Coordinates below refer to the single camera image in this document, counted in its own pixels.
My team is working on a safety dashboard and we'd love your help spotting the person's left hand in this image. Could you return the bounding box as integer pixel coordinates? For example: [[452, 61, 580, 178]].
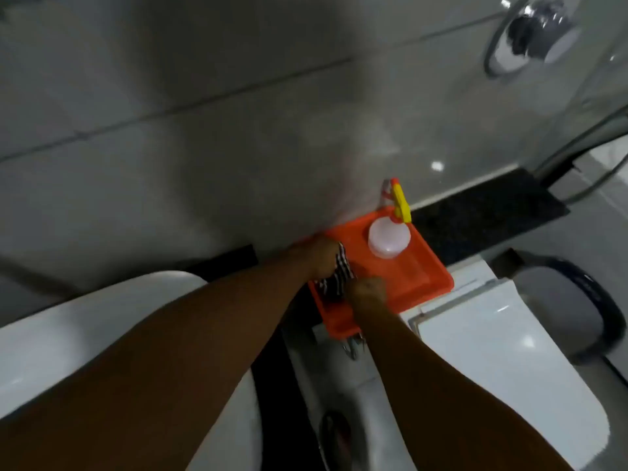
[[289, 234, 343, 283]]

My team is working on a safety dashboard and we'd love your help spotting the person's right hand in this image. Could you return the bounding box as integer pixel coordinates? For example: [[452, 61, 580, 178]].
[[345, 277, 389, 315]]

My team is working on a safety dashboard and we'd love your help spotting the black white striped cloth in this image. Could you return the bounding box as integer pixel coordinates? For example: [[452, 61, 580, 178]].
[[313, 242, 357, 304]]

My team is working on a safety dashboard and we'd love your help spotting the orange plastic tray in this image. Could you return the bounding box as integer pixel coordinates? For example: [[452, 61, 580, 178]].
[[306, 206, 455, 340]]

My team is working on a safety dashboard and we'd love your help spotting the person's left forearm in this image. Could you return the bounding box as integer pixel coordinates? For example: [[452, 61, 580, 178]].
[[0, 245, 316, 471]]

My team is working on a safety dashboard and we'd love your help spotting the person's right forearm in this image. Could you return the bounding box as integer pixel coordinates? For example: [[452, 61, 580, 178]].
[[351, 304, 575, 471]]

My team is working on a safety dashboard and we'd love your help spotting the person's foot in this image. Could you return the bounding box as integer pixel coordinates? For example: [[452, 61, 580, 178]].
[[319, 410, 355, 471]]

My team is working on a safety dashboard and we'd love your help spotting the small chrome tap valve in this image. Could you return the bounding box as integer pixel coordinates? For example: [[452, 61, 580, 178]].
[[341, 333, 367, 362]]

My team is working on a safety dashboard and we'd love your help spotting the white spray bottle yellow trigger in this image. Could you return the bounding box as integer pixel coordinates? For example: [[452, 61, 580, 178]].
[[368, 177, 413, 260]]

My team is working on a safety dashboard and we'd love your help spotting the black granite ledge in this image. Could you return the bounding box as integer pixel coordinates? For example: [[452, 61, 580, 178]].
[[186, 167, 572, 285]]

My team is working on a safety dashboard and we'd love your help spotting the white toilet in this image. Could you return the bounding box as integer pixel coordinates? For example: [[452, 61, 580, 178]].
[[400, 254, 611, 471]]

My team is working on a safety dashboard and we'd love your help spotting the dark blue plastic bucket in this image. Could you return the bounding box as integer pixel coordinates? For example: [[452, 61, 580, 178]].
[[490, 249, 628, 366]]

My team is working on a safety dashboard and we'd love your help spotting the dark thick pipe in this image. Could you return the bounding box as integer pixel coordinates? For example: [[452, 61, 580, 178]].
[[532, 105, 628, 184]]

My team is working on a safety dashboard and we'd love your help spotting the white ceramic sink basin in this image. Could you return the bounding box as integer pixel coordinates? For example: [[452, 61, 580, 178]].
[[0, 270, 267, 471]]

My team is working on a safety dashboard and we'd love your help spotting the grey flexible hose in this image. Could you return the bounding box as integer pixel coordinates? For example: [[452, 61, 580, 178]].
[[564, 154, 628, 205]]

